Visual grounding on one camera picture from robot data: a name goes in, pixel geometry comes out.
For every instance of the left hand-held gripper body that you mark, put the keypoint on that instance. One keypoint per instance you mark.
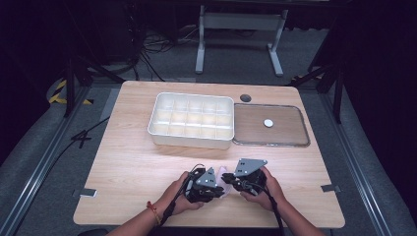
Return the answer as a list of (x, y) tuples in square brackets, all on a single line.
[(205, 185)]

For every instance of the white metal desk frame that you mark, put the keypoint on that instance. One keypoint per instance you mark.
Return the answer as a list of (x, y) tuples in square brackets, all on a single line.
[(241, 21)]

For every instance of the grey round table grommet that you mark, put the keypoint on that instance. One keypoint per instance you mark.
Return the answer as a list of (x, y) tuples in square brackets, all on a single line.
[(245, 98)]

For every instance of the person's right hand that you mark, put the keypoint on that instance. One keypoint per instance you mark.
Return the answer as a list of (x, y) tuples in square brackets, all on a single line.
[(268, 193)]

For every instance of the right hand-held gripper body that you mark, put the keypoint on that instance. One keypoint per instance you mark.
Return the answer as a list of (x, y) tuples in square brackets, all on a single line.
[(250, 175)]

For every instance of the white divided storage box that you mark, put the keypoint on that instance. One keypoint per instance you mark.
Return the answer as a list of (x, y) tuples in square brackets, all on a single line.
[(191, 120)]

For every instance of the black metal stand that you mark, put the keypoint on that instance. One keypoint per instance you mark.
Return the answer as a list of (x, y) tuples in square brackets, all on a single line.
[(337, 95), (69, 88)]

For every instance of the person's left hand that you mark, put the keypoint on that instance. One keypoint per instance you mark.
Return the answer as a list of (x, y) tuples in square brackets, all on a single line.
[(178, 200)]

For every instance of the yellow black striped floor tape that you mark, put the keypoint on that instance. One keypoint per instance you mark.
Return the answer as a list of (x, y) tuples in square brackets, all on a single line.
[(59, 97)]

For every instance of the clear plastic box lid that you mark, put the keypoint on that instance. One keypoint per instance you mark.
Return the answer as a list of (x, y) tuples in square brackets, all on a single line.
[(270, 131)]

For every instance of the aluminium floor rail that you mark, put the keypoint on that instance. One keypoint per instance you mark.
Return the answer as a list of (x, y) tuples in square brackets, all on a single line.
[(357, 164), (39, 170)]

